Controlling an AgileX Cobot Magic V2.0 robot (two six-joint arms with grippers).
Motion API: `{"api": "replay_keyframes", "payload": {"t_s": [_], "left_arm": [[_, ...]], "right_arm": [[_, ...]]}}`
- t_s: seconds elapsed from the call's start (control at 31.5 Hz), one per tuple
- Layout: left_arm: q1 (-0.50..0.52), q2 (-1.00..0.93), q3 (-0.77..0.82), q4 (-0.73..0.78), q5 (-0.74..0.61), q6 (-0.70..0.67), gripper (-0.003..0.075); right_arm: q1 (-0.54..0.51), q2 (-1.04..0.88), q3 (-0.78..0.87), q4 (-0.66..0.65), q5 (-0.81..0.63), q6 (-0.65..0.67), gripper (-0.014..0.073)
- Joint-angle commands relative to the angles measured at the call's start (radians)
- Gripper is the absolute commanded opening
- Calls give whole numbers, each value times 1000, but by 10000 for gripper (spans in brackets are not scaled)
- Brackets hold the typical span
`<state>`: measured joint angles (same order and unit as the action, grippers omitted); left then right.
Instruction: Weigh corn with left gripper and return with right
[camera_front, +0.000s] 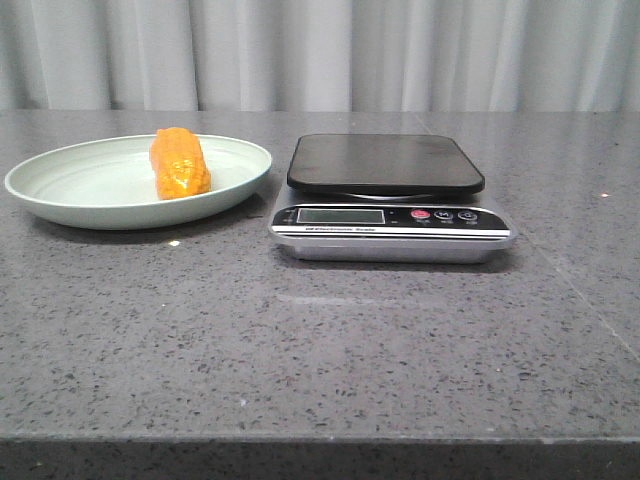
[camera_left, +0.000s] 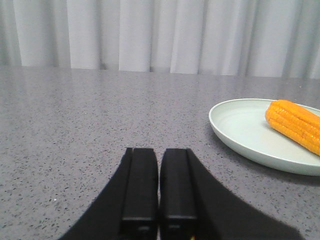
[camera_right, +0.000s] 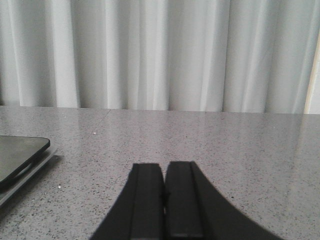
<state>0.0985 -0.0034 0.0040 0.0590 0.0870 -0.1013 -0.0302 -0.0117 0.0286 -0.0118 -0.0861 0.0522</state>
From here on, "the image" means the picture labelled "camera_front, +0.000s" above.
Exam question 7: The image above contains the white pleated curtain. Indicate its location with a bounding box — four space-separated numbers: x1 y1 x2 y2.
1 1 639 112

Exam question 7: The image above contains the black silver kitchen scale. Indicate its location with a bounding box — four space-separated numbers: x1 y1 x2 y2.
269 134 517 264

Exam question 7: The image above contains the pale green round plate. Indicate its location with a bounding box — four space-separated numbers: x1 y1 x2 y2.
5 134 272 230

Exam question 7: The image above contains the orange corn cob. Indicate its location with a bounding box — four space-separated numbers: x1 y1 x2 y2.
149 127 211 200

